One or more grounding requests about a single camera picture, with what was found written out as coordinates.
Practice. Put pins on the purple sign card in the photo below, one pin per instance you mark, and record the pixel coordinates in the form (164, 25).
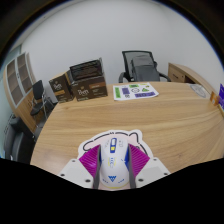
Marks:
(221, 96)

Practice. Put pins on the small brown cardboard box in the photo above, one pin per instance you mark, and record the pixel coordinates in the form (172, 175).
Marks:
(60, 89)

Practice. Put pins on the wooden side desk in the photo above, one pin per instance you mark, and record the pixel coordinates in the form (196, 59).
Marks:
(181, 74)

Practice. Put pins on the small black chair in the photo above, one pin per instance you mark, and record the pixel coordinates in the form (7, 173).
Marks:
(39, 96)

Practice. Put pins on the large brown cardboard box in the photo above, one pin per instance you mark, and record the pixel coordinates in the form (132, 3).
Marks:
(89, 88)

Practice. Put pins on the printed sticker sheet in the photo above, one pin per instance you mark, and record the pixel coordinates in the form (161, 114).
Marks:
(135, 91)

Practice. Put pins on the black mesh basket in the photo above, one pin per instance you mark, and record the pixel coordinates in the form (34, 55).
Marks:
(86, 69)

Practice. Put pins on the black mesh office chair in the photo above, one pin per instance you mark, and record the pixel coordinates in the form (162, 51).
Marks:
(144, 68)

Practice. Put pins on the wooden shelf unit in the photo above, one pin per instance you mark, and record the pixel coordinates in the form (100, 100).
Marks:
(16, 86)

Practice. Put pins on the black sofa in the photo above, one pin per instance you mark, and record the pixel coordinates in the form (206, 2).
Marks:
(16, 140)

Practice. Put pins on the white blue yellow computer mouse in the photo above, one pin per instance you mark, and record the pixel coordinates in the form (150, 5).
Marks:
(114, 163)

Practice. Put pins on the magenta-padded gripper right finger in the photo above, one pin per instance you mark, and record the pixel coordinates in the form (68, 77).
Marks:
(140, 163)

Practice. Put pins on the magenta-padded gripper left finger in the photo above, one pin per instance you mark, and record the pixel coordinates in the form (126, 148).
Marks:
(87, 163)

